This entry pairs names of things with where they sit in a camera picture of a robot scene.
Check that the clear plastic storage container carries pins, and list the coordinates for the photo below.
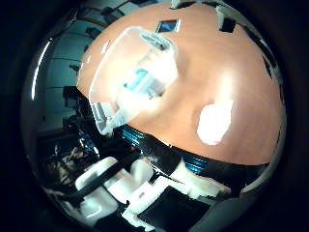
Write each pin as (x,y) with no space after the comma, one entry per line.
(135,74)

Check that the blue ribbed aluminium rail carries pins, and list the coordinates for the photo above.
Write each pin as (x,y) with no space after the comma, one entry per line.
(193,165)

